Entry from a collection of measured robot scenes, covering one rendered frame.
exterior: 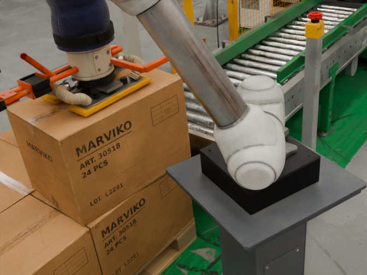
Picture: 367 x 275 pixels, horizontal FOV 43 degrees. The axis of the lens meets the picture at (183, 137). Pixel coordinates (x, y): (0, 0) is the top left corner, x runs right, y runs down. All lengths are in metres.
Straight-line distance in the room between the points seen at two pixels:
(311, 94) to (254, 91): 1.05
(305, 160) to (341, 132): 1.80
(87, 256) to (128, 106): 0.61
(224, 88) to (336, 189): 0.59
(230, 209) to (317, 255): 0.99
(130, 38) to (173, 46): 2.23
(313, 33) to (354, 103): 1.51
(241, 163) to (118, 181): 0.76
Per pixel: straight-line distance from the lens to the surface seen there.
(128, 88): 1.83
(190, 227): 2.40
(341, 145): 3.19
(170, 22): 1.11
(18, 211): 2.04
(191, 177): 1.65
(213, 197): 1.55
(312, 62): 2.34
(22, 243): 1.89
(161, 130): 1.92
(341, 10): 3.96
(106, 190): 1.84
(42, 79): 1.72
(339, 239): 2.51
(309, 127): 2.50
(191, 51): 1.14
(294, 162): 1.53
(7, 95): 1.68
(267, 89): 1.39
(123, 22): 3.30
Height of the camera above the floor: 1.74
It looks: 32 degrees down
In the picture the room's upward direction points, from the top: 7 degrees counter-clockwise
